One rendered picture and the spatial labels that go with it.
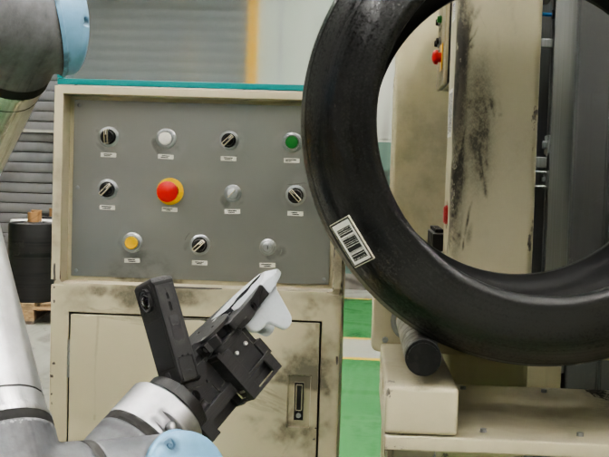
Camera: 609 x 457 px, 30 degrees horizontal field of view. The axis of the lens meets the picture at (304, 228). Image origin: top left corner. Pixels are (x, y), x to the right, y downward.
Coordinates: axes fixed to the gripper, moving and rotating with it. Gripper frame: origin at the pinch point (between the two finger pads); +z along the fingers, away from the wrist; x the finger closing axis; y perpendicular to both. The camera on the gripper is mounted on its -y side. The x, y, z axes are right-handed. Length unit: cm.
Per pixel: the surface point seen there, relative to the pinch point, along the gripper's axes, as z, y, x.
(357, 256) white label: 12.1, 7.0, -0.7
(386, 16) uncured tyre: 28.1, -12.8, 12.0
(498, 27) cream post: 66, 3, -6
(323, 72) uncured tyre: 22.6, -12.3, 3.7
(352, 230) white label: 12.8, 4.0, 0.7
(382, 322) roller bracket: 30.4, 25.4, -29.2
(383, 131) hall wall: 666, 148, -670
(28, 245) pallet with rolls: 286, 6, -616
